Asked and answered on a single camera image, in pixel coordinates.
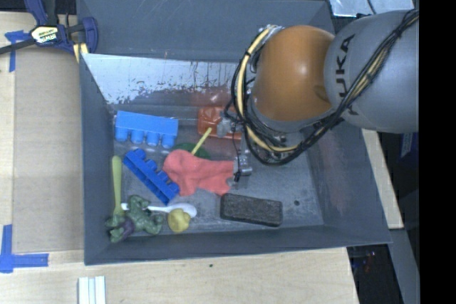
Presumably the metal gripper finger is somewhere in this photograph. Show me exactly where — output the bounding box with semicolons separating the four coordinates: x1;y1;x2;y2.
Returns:
216;110;236;139
232;154;254;186

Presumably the orange translucent plastic block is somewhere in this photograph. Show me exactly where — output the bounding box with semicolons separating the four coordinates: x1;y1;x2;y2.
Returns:
197;105;244;142

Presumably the green toy with yellow stick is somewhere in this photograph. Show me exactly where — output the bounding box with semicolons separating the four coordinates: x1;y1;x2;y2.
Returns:
174;127;214;159

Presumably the dark green flat block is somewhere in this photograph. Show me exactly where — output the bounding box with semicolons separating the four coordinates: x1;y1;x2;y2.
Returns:
219;192;284;228

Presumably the red cloth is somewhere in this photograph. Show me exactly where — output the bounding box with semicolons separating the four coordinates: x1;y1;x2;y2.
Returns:
162;149;237;198

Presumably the white plastic spoon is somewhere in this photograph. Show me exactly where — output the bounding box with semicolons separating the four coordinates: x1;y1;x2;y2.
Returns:
120;201;198;219

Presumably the light blue toy brick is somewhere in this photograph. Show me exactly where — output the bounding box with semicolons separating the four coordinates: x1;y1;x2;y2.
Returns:
113;110;180;150

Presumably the yellow toy duck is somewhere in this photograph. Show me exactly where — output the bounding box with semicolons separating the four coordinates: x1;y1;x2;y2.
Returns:
167;208;192;234

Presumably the dark blue toy brick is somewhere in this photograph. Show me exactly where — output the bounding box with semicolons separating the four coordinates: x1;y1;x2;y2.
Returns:
122;148;180;206

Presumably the grey metal bin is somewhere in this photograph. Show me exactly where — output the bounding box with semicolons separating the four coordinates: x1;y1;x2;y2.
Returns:
74;0;393;266

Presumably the green toy figure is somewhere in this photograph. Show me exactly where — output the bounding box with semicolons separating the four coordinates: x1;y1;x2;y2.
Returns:
104;194;165;244

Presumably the yellow-green plastic spoon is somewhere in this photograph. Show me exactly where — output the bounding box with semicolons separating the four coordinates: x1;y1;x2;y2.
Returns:
110;154;126;220

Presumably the pale wood flat board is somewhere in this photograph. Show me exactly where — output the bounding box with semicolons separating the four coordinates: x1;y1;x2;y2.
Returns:
12;52;86;254

